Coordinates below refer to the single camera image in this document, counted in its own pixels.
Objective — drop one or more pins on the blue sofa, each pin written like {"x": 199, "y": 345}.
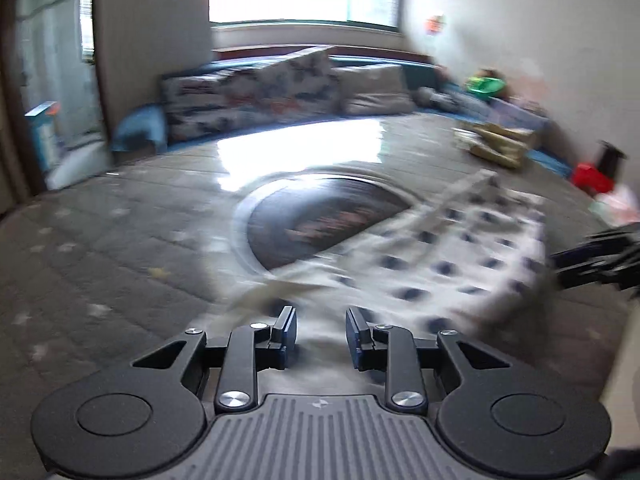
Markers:
{"x": 148, "y": 124}

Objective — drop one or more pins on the colourful pinwheel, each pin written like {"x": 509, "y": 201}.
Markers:
{"x": 435, "y": 25}

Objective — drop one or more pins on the red object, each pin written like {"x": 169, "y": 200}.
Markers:
{"x": 587, "y": 178}

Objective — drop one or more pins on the black round induction cooktop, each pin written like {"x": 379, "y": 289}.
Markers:
{"x": 297, "y": 217}

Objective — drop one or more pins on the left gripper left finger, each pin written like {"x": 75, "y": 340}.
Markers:
{"x": 252, "y": 348}

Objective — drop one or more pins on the green toy bowl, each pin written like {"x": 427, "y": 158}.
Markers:
{"x": 484, "y": 86}

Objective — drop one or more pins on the yellow folded cloth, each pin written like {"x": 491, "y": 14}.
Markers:
{"x": 505, "y": 147}

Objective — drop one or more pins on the butterfly print cushion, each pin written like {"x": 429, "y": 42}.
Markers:
{"x": 299, "y": 86}
{"x": 214, "y": 103}

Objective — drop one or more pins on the clear plastic box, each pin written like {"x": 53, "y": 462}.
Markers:
{"x": 508, "y": 115}

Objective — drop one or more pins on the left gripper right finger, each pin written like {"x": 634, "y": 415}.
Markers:
{"x": 392, "y": 351}

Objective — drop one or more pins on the white navy polka dot garment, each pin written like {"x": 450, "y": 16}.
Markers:
{"x": 467, "y": 259}

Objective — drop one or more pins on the grey quilted star table cover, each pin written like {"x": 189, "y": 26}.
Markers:
{"x": 98, "y": 273}

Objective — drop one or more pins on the beige plain cushion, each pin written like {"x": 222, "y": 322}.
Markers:
{"x": 378, "y": 89}

